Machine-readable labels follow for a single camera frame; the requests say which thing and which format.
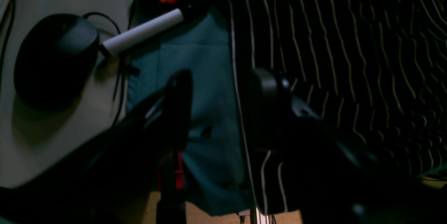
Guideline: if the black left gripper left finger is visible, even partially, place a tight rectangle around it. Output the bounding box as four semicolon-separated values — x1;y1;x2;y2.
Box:
1;70;193;224

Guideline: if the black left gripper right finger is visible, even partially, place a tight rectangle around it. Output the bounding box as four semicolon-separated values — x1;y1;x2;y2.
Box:
250;68;446;224

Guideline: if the navy white striped t-shirt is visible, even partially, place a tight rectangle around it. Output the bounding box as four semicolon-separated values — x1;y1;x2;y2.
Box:
228;0;446;204

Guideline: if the red black clamp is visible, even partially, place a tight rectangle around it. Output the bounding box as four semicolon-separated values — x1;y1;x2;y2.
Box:
156;151;187;224

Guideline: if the teal table cloth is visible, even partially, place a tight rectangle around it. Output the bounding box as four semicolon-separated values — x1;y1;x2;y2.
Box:
126;0;256;216

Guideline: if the black computer mouse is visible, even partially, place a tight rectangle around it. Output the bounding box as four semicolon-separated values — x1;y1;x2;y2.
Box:
13;14;100;111

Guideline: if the black white marker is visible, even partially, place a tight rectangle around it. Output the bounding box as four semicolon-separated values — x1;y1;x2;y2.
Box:
99;6;195;57

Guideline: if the aluminium frame post with label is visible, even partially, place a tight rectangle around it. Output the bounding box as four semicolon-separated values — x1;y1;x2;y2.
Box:
249;208;271;224

